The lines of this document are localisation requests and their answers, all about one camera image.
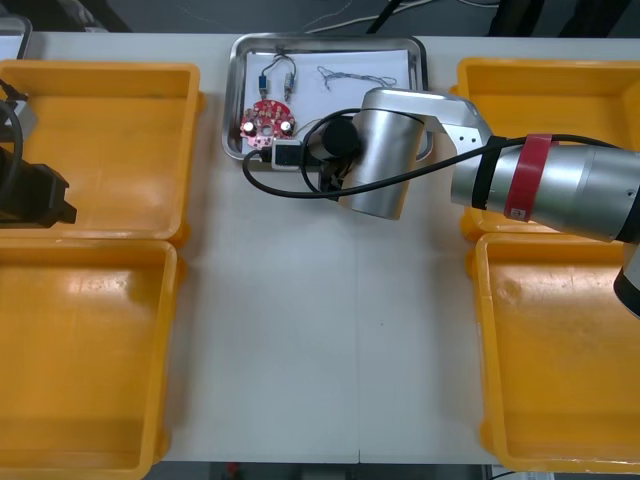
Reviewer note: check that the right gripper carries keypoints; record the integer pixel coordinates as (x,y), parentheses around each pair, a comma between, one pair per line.
(332,177)

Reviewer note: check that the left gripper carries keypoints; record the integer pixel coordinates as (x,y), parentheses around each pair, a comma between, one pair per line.
(42,195)

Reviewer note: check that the round red circuit board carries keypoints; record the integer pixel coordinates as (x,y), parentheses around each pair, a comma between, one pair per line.
(267,122)

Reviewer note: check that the blue label metal solenoid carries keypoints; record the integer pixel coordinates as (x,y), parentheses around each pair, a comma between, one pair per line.
(262,84)

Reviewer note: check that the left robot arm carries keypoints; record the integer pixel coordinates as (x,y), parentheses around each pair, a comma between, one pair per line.
(10,185)

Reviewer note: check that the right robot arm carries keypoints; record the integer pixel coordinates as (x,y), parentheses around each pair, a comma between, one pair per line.
(565,180)

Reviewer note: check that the yellow-orange plastic bin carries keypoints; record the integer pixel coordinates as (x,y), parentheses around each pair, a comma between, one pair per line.
(85,350)
(125,150)
(550,100)
(550,350)

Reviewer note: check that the white paper sheet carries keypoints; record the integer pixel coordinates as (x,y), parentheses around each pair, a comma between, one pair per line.
(340,62)

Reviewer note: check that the small steel tray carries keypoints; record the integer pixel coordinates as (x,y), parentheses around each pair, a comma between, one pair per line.
(12,37)

